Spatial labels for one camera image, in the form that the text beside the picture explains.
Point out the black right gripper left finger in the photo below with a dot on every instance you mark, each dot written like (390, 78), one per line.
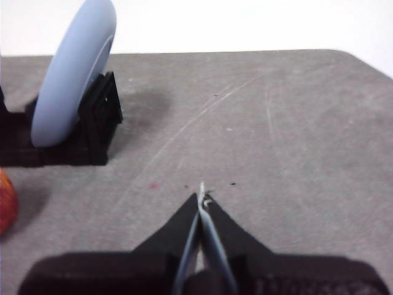
(122, 273)

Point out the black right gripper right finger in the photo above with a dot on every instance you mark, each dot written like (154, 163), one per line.
(291, 276)

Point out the red yellow apple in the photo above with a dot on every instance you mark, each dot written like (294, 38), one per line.
(6, 206)

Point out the black plate rack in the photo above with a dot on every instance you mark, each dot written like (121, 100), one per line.
(98, 123)

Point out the blue plate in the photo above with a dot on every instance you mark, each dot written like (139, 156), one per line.
(70, 77)

